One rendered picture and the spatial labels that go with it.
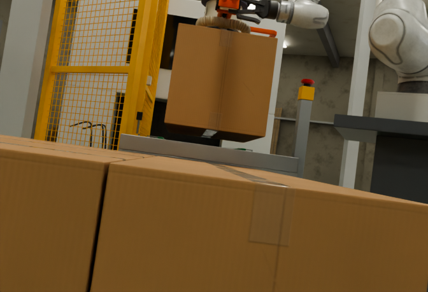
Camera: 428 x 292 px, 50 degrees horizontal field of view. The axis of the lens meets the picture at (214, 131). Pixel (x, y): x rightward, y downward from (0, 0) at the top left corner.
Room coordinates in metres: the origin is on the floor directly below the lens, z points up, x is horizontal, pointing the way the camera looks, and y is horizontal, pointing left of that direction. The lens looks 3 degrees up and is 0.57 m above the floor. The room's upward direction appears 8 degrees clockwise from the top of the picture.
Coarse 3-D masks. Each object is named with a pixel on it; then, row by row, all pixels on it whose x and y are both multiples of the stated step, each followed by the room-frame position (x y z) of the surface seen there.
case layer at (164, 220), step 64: (0, 192) 0.52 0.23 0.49; (64, 192) 0.53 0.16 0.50; (128, 192) 0.53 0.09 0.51; (192, 192) 0.54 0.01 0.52; (256, 192) 0.54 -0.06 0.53; (320, 192) 0.55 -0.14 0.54; (0, 256) 0.52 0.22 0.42; (64, 256) 0.53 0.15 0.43; (128, 256) 0.53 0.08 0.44; (192, 256) 0.54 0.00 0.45; (256, 256) 0.54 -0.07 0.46; (320, 256) 0.55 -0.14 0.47; (384, 256) 0.55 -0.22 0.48
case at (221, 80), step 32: (192, 32) 1.79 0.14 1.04; (224, 32) 1.79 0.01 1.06; (192, 64) 1.78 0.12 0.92; (224, 64) 1.79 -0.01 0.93; (256, 64) 1.80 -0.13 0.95; (192, 96) 1.78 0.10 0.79; (224, 96) 1.79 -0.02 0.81; (256, 96) 1.80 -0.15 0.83; (192, 128) 1.86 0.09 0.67; (224, 128) 1.79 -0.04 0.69; (256, 128) 1.80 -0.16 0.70
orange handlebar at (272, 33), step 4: (224, 0) 1.80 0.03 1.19; (232, 0) 1.77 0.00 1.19; (236, 0) 1.77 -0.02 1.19; (220, 16) 2.00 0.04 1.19; (228, 16) 1.98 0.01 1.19; (252, 28) 2.15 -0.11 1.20; (256, 28) 2.15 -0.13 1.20; (260, 28) 2.15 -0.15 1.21; (260, 32) 2.16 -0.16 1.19; (264, 32) 2.15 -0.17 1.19; (268, 32) 2.15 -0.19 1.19; (272, 32) 2.16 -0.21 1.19; (276, 32) 2.17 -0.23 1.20; (272, 36) 2.19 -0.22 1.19
